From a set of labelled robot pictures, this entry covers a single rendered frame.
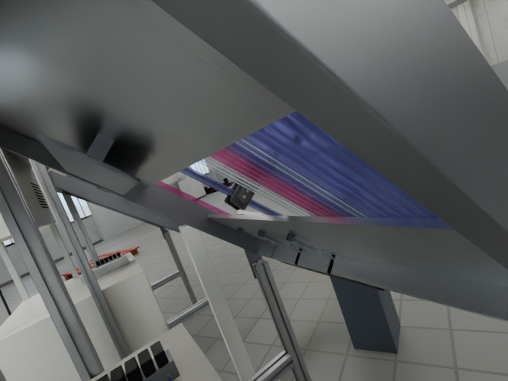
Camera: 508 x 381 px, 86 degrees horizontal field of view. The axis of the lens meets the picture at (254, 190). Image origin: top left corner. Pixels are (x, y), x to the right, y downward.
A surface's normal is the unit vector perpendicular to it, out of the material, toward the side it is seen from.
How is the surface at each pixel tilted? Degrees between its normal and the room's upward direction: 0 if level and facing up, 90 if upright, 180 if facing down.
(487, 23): 90
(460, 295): 44
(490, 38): 90
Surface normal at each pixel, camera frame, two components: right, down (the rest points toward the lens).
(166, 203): 0.49, -0.07
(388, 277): -0.80, -0.43
